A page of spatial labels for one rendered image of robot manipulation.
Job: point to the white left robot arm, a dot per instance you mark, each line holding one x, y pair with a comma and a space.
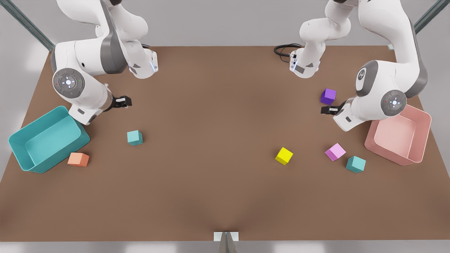
386, 70

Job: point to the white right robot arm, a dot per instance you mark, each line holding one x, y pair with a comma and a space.
88, 56

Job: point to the purple cube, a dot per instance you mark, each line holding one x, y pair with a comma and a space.
328, 96

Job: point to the teal blue cube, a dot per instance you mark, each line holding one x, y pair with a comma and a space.
135, 137
355, 164

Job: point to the pink cube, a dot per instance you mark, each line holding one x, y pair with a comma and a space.
335, 151

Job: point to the yellow cube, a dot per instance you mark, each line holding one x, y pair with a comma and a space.
283, 155

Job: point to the orange cube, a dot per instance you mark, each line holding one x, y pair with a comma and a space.
78, 159

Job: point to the pink plastic bin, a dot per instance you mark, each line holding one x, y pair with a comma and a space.
400, 135

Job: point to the teal plastic bin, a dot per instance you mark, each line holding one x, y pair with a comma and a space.
47, 140

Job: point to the silver frame post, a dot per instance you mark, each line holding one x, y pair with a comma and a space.
226, 241
427, 15
28, 23

